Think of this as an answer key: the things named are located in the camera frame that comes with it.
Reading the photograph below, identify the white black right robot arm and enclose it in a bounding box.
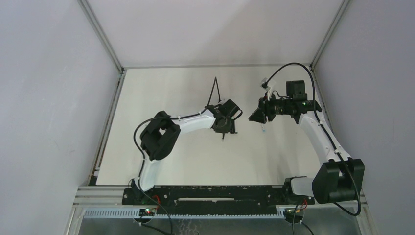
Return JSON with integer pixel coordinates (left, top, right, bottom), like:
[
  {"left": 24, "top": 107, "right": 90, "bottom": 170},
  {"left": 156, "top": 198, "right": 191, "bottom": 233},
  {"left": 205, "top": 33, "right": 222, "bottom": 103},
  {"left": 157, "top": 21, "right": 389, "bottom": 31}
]
[{"left": 249, "top": 79, "right": 365, "bottom": 204}]

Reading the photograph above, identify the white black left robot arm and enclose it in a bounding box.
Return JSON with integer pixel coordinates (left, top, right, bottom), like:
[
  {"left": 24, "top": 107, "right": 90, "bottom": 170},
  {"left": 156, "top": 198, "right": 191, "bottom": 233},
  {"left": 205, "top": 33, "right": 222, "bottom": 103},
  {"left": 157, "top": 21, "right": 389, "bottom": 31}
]
[{"left": 132, "top": 99, "right": 243, "bottom": 192}]

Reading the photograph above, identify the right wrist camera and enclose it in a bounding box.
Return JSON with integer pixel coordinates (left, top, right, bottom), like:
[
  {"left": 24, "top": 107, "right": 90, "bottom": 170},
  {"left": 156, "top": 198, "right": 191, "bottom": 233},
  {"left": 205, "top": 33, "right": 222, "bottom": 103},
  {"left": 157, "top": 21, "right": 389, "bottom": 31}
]
[{"left": 260, "top": 78, "right": 276, "bottom": 99}]

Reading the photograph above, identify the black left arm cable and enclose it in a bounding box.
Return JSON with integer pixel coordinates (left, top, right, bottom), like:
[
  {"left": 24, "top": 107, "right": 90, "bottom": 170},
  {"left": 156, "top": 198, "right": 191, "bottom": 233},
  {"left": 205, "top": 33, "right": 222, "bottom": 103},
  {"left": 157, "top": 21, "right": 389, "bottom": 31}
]
[{"left": 133, "top": 76, "right": 224, "bottom": 235}]

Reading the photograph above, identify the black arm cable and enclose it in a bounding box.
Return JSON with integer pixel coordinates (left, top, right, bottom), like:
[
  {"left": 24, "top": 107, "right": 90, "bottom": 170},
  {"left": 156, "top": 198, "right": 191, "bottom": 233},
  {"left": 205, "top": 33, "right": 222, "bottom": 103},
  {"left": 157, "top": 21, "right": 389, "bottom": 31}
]
[
  {"left": 264, "top": 62, "right": 362, "bottom": 217},
  {"left": 133, "top": 76, "right": 224, "bottom": 235}
]

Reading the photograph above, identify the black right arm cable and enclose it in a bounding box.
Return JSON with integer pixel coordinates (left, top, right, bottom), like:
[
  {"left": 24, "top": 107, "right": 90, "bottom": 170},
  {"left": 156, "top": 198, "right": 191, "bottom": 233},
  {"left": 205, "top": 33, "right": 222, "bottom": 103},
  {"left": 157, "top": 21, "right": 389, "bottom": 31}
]
[{"left": 264, "top": 62, "right": 362, "bottom": 217}]

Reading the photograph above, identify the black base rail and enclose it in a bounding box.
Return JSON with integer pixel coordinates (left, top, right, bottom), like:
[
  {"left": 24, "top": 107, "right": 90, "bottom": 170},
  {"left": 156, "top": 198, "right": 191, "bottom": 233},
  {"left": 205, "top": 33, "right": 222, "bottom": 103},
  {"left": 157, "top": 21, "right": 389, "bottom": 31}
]
[{"left": 122, "top": 185, "right": 315, "bottom": 217}]

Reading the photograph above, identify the aluminium frame rail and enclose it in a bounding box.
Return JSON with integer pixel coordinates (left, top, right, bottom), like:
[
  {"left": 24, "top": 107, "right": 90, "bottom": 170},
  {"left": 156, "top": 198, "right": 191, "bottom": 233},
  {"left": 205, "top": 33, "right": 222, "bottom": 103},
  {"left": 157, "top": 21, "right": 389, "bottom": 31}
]
[{"left": 73, "top": 186, "right": 127, "bottom": 207}]

